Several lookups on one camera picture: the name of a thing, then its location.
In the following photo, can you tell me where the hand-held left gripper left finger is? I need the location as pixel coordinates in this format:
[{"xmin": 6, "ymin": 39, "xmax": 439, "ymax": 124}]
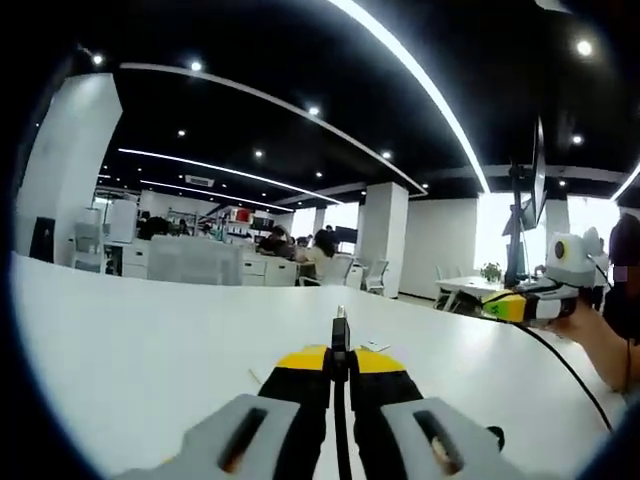
[{"xmin": 113, "ymin": 343, "xmax": 333, "ymax": 480}]

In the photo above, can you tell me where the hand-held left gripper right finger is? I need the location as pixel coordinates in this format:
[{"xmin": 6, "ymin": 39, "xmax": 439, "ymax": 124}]
[{"xmin": 348, "ymin": 347, "xmax": 554, "ymax": 480}]

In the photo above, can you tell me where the black charging cable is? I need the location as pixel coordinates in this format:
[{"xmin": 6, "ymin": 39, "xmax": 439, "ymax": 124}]
[{"xmin": 331, "ymin": 304, "xmax": 614, "ymax": 480}]

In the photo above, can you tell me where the white desk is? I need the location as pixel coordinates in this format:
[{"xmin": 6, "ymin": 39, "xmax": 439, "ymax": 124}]
[{"xmin": 9, "ymin": 252, "xmax": 629, "ymax": 480}]

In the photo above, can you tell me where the frosted desk partition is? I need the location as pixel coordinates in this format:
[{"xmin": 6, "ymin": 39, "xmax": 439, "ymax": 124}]
[{"xmin": 146, "ymin": 234, "xmax": 244, "ymax": 287}]

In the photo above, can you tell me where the person's right hand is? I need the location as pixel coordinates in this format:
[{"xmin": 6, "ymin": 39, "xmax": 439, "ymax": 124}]
[{"xmin": 548, "ymin": 299, "xmax": 609, "ymax": 352}]

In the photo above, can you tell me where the small monitor screen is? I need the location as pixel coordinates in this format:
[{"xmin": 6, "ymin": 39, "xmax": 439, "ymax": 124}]
[{"xmin": 504, "ymin": 241, "xmax": 527, "ymax": 277}]

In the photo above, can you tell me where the small white table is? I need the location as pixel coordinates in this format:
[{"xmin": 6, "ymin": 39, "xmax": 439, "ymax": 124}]
[{"xmin": 434, "ymin": 275, "xmax": 507, "ymax": 312}]

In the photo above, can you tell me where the person's black top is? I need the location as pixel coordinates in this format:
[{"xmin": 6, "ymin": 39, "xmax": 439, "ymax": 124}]
[{"xmin": 603, "ymin": 282, "xmax": 640, "ymax": 347}]

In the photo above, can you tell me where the white office chair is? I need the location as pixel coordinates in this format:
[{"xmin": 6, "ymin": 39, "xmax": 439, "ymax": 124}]
[
  {"xmin": 71, "ymin": 221, "xmax": 109, "ymax": 274},
  {"xmin": 319, "ymin": 252, "xmax": 354, "ymax": 288},
  {"xmin": 364, "ymin": 258, "xmax": 391, "ymax": 297}
]

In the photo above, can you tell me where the slim white pillar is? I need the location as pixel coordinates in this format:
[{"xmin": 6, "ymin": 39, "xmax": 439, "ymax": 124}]
[{"xmin": 356, "ymin": 180, "xmax": 410, "ymax": 300}]

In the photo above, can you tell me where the white drawer cabinet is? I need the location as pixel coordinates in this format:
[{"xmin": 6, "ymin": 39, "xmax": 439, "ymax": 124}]
[{"xmin": 241, "ymin": 251, "xmax": 302, "ymax": 288}]

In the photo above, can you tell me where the long curved ceiling light strip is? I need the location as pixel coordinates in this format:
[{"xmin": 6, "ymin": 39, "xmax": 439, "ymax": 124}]
[{"xmin": 327, "ymin": 0, "xmax": 494, "ymax": 194}]

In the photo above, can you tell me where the thin straight ceiling light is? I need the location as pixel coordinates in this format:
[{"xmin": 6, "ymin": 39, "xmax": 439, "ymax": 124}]
[
  {"xmin": 140, "ymin": 179, "xmax": 297, "ymax": 214},
  {"xmin": 117, "ymin": 146, "xmax": 347, "ymax": 207}
]

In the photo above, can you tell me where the black panel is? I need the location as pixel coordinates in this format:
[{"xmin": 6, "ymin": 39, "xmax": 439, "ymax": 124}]
[{"xmin": 29, "ymin": 216, "xmax": 57, "ymax": 264}]

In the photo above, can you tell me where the wide white pillar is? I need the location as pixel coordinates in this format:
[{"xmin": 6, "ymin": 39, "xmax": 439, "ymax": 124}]
[{"xmin": 14, "ymin": 73, "xmax": 124, "ymax": 264}]

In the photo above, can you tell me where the group of round ceiling spotlights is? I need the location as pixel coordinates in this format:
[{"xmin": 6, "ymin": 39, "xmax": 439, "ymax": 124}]
[{"xmin": 91, "ymin": 39, "xmax": 594, "ymax": 192}]

